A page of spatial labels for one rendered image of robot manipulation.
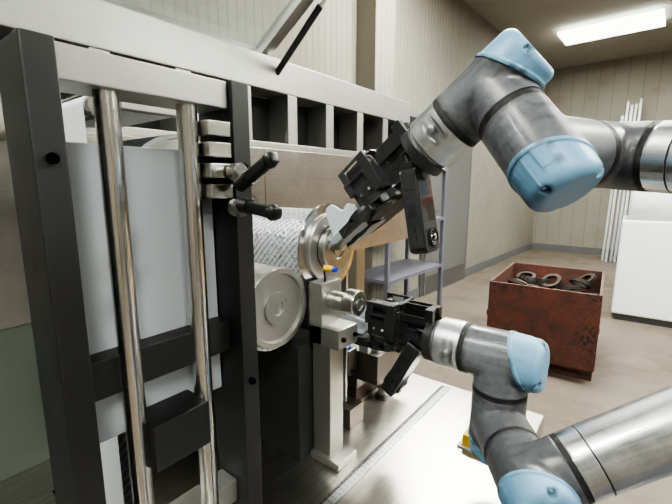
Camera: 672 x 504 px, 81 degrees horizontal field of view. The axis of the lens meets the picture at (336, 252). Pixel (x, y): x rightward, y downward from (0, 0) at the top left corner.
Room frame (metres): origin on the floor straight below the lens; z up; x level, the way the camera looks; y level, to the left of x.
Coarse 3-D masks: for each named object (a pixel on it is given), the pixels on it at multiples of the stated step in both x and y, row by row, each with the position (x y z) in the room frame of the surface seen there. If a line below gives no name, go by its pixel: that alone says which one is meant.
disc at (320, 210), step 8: (320, 208) 0.64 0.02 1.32; (312, 216) 0.62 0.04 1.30; (320, 216) 0.64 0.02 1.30; (304, 224) 0.61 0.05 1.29; (312, 224) 0.62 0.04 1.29; (304, 232) 0.61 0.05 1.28; (304, 240) 0.61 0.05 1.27; (304, 248) 0.61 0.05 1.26; (352, 248) 0.71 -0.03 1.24; (304, 256) 0.61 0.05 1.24; (352, 256) 0.71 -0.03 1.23; (304, 264) 0.61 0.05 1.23; (304, 272) 0.61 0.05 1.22; (344, 272) 0.69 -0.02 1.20; (304, 280) 0.61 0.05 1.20; (312, 280) 0.62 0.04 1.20
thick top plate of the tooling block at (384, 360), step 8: (352, 344) 0.77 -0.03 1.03; (360, 352) 0.73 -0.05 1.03; (376, 352) 0.73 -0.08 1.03; (384, 352) 0.73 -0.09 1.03; (392, 352) 0.75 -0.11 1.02; (400, 352) 0.78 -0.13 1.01; (360, 360) 0.73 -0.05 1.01; (368, 360) 0.72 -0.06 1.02; (376, 360) 0.71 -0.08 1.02; (384, 360) 0.73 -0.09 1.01; (392, 360) 0.75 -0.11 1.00; (360, 368) 0.73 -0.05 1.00; (368, 368) 0.72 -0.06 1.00; (376, 368) 0.71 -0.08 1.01; (384, 368) 0.73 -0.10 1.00; (352, 376) 0.75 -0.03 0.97; (360, 376) 0.73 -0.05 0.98; (368, 376) 0.72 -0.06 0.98; (376, 376) 0.71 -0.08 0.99; (384, 376) 0.73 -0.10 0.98; (376, 384) 0.71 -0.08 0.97
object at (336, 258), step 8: (328, 232) 0.62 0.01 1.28; (320, 240) 0.62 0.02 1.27; (328, 240) 0.62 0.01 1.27; (320, 248) 0.62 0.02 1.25; (328, 248) 0.62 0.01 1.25; (320, 256) 0.62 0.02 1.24; (328, 256) 0.62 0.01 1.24; (336, 256) 0.64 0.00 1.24; (344, 256) 0.65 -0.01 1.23; (320, 264) 0.63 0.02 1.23; (328, 264) 0.62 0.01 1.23; (336, 264) 0.64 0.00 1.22; (344, 264) 0.65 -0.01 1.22
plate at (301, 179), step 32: (0, 160) 0.58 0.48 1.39; (256, 160) 0.96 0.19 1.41; (288, 160) 1.04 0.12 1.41; (320, 160) 1.14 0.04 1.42; (0, 192) 0.58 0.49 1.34; (256, 192) 0.96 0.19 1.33; (288, 192) 1.04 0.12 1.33; (320, 192) 1.14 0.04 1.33; (0, 224) 0.58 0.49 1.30; (384, 224) 1.42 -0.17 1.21; (0, 256) 0.57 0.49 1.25; (0, 288) 0.57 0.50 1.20; (0, 320) 0.56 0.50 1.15
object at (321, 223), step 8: (320, 224) 0.63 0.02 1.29; (328, 224) 0.64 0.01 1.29; (312, 232) 0.61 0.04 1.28; (320, 232) 0.62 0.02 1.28; (312, 240) 0.61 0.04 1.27; (312, 248) 0.61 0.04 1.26; (312, 256) 0.61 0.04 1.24; (312, 264) 0.61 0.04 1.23; (312, 272) 0.61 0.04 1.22; (320, 272) 0.62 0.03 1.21; (328, 272) 0.64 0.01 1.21; (336, 272) 0.66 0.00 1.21
